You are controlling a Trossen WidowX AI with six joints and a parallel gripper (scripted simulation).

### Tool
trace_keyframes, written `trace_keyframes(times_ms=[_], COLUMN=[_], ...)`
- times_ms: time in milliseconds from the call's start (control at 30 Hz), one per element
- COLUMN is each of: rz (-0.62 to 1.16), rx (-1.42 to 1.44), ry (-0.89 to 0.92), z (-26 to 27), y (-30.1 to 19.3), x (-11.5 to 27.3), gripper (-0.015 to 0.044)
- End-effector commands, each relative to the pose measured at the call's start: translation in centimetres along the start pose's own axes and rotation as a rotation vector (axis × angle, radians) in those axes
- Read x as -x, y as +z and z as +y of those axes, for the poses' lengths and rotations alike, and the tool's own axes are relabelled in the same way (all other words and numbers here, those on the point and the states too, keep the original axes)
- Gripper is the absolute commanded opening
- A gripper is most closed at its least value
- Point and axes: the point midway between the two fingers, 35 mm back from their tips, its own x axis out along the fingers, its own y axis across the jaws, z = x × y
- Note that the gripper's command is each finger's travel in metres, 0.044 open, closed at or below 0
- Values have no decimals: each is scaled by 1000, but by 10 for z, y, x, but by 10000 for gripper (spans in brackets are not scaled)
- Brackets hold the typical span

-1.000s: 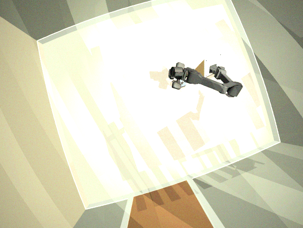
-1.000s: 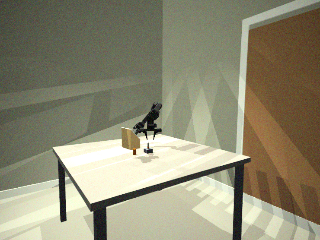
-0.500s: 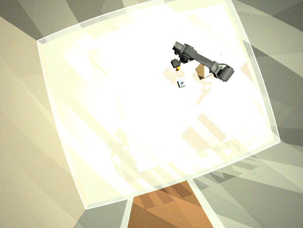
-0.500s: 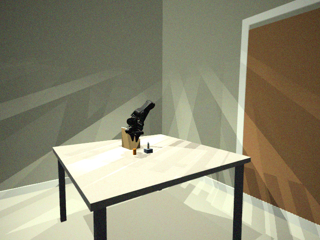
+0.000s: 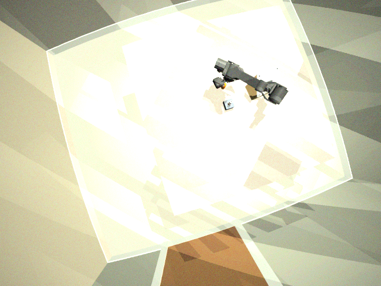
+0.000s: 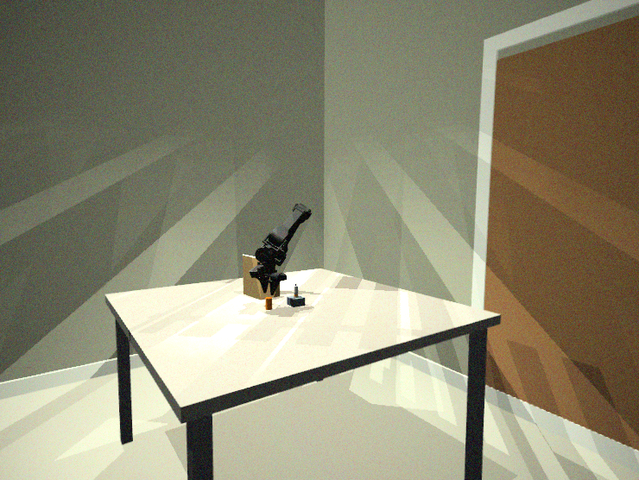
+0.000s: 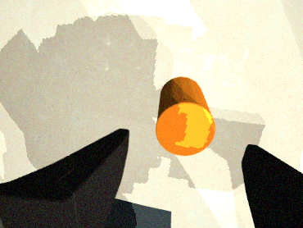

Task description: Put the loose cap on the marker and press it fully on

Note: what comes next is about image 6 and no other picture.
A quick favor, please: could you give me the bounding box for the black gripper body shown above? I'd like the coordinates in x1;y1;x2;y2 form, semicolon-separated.
261;259;287;281

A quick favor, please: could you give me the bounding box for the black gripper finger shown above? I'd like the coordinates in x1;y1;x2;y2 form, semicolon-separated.
268;280;280;295
257;276;269;293

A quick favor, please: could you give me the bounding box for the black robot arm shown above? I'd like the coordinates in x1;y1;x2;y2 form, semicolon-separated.
249;203;312;278

